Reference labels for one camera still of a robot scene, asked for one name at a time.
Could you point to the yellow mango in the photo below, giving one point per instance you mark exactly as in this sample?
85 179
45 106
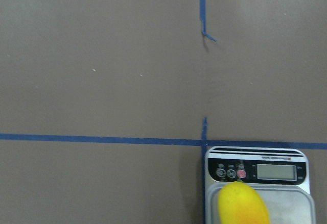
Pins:
240 203

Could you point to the silver digital kitchen scale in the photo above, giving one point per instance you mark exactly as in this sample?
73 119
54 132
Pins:
279 175

